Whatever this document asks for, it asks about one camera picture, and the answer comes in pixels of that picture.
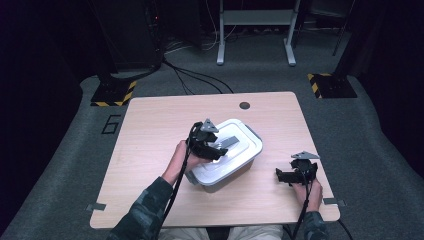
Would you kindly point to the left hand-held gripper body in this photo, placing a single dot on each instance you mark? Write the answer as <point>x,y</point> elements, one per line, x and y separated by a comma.
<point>201,141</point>

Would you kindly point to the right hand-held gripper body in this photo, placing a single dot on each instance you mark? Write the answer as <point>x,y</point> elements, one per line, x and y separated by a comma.
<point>305,168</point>

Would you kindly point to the white container lid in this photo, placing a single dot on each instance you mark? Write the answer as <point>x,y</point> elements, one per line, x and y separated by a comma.
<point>240,156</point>

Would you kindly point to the brown transparent storage container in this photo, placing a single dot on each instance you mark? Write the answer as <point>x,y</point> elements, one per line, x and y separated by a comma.
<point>230,179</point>

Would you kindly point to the person's left hand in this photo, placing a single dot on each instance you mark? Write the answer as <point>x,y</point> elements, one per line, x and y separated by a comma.
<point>186,160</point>

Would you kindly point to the person's right hand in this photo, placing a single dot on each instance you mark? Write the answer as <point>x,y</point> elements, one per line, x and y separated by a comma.
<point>311,196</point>

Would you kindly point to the person's right leg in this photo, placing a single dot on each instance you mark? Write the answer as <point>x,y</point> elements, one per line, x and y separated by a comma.
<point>256,233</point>

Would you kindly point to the person's leg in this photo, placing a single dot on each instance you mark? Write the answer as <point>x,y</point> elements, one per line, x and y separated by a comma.
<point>186,234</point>
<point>256,233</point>

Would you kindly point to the person's left leg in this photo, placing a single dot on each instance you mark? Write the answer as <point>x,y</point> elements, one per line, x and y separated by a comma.
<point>186,234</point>

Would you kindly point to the black stand with striped base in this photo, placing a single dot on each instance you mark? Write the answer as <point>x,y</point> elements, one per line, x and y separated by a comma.
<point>333,85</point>
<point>113,93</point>

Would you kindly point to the white metal stand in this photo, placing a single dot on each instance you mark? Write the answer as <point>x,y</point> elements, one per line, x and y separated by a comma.
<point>256,17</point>

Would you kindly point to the dark cabinet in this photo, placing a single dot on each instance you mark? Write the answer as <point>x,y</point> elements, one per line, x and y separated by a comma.
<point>133,33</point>

